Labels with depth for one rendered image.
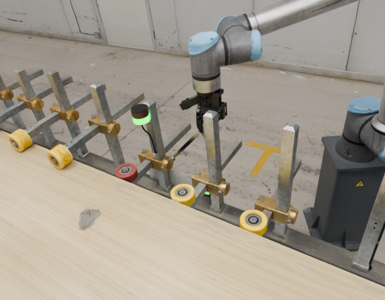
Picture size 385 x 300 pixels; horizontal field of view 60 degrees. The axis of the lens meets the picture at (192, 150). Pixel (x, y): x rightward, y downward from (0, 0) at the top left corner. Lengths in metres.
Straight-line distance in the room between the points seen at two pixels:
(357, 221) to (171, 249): 1.27
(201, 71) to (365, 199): 1.18
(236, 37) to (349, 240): 1.44
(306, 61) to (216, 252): 3.09
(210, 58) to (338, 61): 2.83
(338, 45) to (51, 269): 3.25
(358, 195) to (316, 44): 2.18
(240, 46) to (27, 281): 0.88
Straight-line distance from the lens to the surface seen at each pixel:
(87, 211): 1.13
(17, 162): 1.49
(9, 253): 1.15
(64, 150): 1.32
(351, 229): 2.06
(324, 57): 3.76
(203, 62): 1.01
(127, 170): 1.23
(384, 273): 1.23
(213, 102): 1.08
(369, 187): 1.84
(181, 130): 1.45
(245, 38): 1.04
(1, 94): 1.97
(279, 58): 3.89
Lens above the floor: 1.68
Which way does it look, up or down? 38 degrees down
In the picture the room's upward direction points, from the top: 7 degrees counter-clockwise
